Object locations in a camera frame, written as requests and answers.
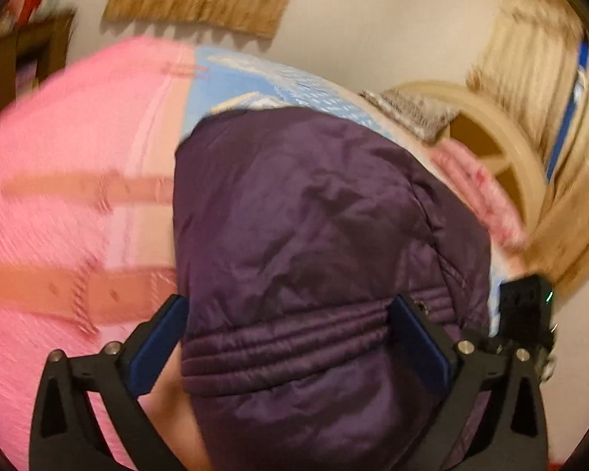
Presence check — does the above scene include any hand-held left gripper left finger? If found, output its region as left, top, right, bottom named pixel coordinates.
left=29, top=294, right=190, bottom=471

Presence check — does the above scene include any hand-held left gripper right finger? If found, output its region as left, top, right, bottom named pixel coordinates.
left=389, top=294, right=551, bottom=471

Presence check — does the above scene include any purple quilted hooded jacket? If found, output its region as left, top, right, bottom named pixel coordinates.
left=173, top=107, right=504, bottom=471

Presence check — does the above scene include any pink folded quilt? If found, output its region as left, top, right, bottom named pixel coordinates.
left=429, top=140, right=529, bottom=252

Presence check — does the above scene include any cream wooden headboard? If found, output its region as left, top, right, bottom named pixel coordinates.
left=397, top=81, right=551, bottom=229

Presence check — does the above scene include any grey patterned pillow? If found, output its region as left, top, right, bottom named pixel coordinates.
left=360, top=87, right=460, bottom=144

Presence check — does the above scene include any pink patterned blanket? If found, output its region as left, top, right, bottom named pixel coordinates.
left=0, top=37, right=212, bottom=471

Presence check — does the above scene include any light blue printed bedsheet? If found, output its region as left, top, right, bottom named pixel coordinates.
left=187, top=45, right=502, bottom=337

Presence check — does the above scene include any brown wooden desk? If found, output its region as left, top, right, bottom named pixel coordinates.
left=0, top=10, right=77, bottom=131

